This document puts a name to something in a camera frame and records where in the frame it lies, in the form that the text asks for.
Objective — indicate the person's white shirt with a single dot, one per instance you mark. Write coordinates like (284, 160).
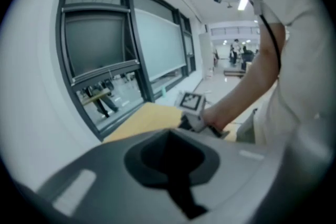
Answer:
(302, 60)

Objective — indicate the person's grey jeans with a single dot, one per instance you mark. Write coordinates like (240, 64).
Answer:
(248, 128)

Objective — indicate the person's right hand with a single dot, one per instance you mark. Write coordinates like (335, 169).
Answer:
(212, 118)

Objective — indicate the yellow wooden stick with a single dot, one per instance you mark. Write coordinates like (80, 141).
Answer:
(97, 97)

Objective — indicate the person's right forearm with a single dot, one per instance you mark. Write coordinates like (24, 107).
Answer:
(249, 78)

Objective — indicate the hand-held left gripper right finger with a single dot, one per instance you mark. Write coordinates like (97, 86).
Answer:
(231, 165)

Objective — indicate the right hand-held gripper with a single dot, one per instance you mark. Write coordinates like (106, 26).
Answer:
(191, 102)

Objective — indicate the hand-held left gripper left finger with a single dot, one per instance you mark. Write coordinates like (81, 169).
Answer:
(105, 165)

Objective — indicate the dark window frame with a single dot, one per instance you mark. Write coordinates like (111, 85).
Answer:
(126, 55)

